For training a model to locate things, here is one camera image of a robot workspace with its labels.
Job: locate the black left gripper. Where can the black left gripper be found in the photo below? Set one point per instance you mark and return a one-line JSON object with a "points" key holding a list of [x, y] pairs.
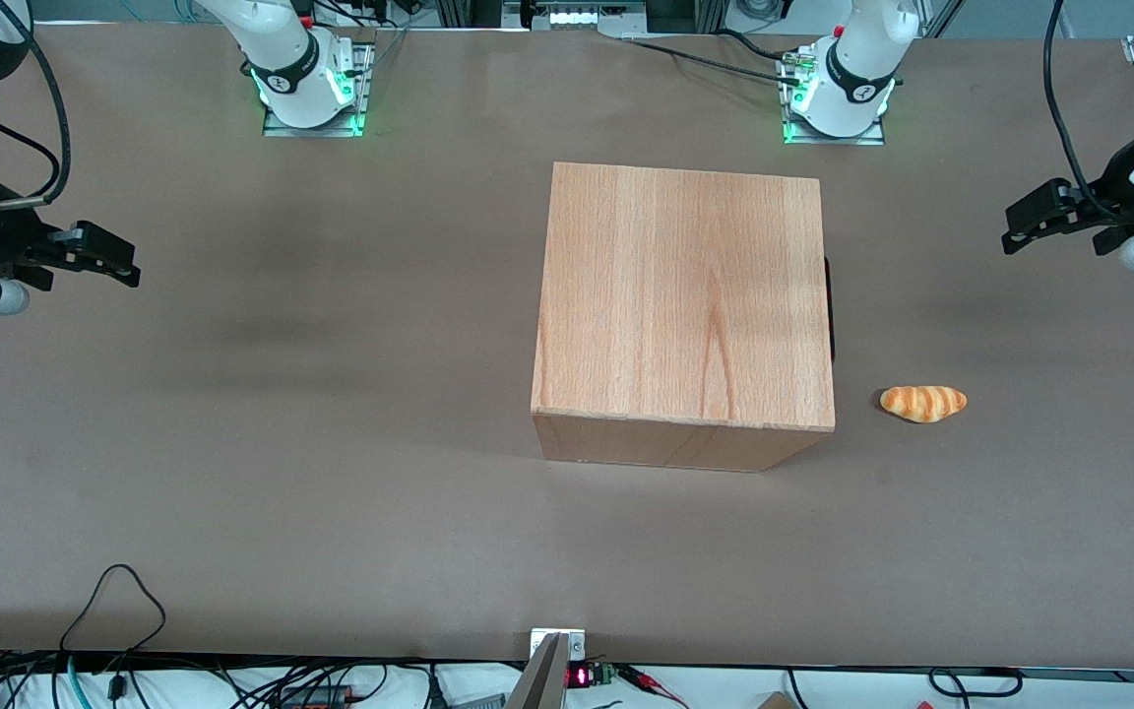
{"points": [[1110, 200]]}

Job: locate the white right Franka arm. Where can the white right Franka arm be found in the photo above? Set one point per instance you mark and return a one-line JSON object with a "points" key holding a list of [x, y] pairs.
{"points": [[291, 59]]}

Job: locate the light wooden drawer cabinet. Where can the light wooden drawer cabinet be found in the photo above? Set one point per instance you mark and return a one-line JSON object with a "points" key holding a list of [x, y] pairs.
{"points": [[685, 295]]}

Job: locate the orange striped toy bread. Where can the orange striped toy bread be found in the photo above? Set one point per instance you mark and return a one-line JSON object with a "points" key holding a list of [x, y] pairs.
{"points": [[923, 403]]}

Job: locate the orange black device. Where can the orange black device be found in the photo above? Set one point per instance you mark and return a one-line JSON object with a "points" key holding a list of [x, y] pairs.
{"points": [[316, 697]]}

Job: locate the white power strip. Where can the white power strip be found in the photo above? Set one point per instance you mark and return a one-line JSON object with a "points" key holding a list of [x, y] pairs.
{"points": [[577, 14]]}

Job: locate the brown cardboard piece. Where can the brown cardboard piece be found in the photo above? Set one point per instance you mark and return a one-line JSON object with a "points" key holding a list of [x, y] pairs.
{"points": [[774, 701]]}

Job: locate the red clip leads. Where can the red clip leads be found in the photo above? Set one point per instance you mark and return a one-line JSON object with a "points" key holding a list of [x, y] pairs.
{"points": [[651, 682]]}

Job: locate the red digit display module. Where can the red digit display module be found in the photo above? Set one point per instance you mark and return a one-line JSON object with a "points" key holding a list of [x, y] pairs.
{"points": [[587, 676]]}

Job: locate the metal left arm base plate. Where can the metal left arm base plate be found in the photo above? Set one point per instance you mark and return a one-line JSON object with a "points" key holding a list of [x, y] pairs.
{"points": [[872, 138]]}

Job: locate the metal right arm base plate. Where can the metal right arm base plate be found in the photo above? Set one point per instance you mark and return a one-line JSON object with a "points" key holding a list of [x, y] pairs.
{"points": [[367, 89]]}

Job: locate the grey slanted camera post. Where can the grey slanted camera post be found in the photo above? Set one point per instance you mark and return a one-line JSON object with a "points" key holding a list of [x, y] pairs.
{"points": [[539, 679]]}

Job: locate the small metal edge bracket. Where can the small metal edge bracket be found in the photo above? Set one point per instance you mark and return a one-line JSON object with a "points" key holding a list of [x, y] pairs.
{"points": [[577, 642]]}

